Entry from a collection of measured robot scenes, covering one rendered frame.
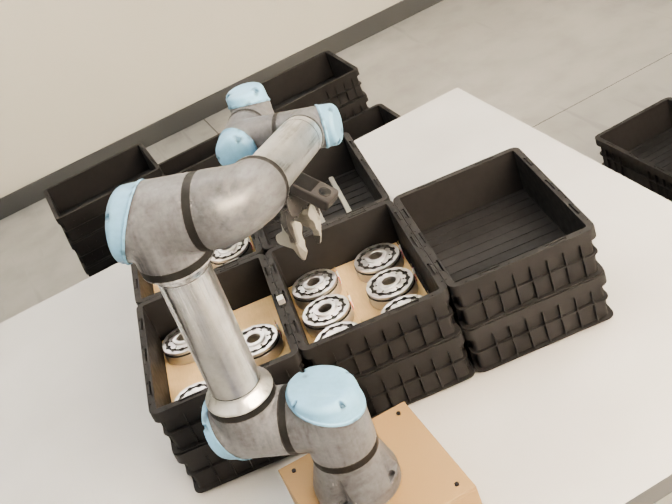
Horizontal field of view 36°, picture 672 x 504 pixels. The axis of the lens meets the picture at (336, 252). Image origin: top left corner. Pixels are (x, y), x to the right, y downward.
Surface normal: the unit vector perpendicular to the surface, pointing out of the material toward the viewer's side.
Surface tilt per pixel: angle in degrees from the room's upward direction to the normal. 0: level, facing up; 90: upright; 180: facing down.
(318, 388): 10
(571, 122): 0
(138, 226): 67
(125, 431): 0
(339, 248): 90
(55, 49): 90
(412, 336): 90
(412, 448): 2
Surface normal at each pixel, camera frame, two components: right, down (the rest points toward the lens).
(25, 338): -0.32, -0.79
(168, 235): -0.17, 0.52
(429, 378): 0.23, 0.47
